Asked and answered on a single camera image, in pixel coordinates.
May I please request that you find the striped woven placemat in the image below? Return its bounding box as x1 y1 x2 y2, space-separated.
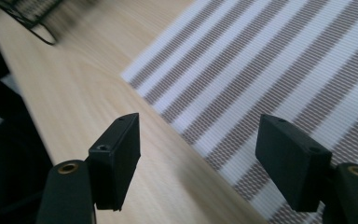
120 0 358 224

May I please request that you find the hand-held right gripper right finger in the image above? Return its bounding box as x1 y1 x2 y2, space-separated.
255 113 334 214

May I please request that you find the black wire mesh rack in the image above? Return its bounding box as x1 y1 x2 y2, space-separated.
0 0 76 47

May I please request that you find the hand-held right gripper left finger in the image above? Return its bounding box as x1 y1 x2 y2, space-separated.
88 112 142 212

